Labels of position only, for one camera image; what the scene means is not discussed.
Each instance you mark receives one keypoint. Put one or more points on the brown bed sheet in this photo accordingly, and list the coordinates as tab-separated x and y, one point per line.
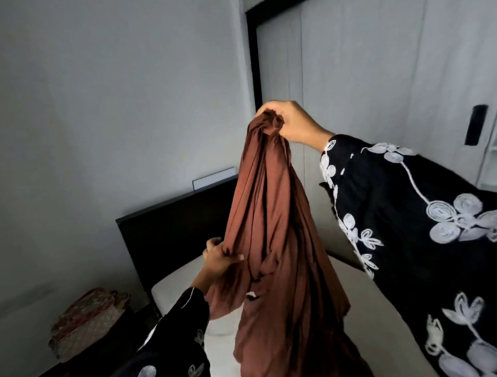
272	213

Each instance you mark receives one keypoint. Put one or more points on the black floral blouse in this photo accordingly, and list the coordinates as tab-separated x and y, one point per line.
407	233

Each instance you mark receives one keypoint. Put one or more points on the person's right forearm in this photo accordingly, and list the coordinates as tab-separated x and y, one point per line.
320	138

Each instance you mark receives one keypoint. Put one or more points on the red patterned bedsheet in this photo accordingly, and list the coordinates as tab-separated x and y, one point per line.
85	322

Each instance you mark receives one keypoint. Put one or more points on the person's right hand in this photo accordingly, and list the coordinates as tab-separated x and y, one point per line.
297	122

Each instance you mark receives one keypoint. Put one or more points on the white mattress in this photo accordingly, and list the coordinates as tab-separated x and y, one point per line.
372	310

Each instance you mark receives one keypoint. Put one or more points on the white board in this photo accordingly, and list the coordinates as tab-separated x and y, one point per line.
213	179

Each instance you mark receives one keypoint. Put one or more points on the dark wooden bed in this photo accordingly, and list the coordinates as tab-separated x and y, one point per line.
167	233

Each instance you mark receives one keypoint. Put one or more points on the white wardrobe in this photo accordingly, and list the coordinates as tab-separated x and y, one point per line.
369	77

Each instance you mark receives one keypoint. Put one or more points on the black recessed door pull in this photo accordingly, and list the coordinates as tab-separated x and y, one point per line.
476	125

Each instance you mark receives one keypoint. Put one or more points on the white wall socket plate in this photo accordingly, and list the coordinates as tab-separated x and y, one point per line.
27	297

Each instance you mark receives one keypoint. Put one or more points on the person's left hand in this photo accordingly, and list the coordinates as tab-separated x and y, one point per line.
219	260

